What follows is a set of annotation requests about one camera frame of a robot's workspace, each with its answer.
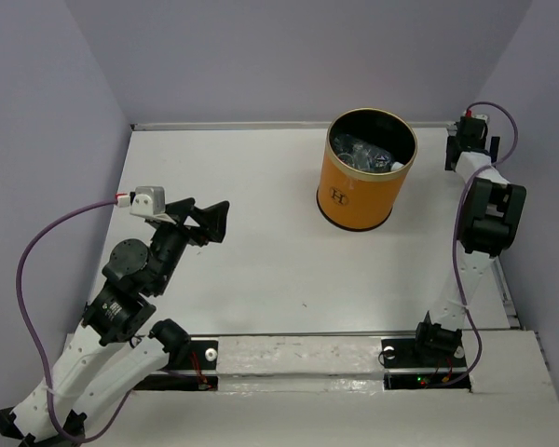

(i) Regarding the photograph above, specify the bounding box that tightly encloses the orange cylindrical bin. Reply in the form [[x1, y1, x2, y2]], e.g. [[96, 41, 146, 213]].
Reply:
[[316, 108, 418, 232]]

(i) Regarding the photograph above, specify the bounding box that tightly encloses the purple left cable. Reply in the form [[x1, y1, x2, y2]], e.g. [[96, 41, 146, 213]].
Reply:
[[17, 193, 136, 443]]

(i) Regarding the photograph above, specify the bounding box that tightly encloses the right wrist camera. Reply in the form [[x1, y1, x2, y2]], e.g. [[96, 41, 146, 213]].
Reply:
[[464, 109, 490, 124]]

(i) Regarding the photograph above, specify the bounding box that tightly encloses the clear bottle front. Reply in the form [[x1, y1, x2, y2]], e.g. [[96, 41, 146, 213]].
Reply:
[[353, 146, 403, 174]]

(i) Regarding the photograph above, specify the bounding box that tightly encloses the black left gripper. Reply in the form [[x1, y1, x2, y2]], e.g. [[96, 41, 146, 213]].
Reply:
[[153, 196, 232, 293]]

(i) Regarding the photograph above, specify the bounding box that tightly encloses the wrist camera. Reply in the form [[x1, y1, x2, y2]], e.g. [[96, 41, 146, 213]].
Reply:
[[464, 109, 490, 124], [130, 186, 167, 221]]

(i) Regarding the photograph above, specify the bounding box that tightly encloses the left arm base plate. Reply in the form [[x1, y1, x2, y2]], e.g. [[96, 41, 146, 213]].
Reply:
[[134, 337, 219, 392]]

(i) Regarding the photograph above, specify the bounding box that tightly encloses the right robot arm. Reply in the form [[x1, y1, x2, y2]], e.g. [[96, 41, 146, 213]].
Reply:
[[410, 110, 527, 365]]

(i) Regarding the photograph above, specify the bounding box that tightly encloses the clear bottle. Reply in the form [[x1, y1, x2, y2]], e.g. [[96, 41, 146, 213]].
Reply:
[[353, 146, 403, 174], [332, 134, 369, 171]]

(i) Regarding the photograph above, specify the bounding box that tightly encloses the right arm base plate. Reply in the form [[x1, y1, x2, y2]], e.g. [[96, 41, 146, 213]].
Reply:
[[378, 338, 471, 391]]

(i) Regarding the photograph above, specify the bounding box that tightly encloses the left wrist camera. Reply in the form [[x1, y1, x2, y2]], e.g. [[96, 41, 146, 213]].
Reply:
[[130, 186, 167, 221]]

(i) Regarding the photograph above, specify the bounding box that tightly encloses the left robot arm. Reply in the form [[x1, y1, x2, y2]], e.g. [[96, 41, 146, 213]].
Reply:
[[0, 187, 230, 446]]

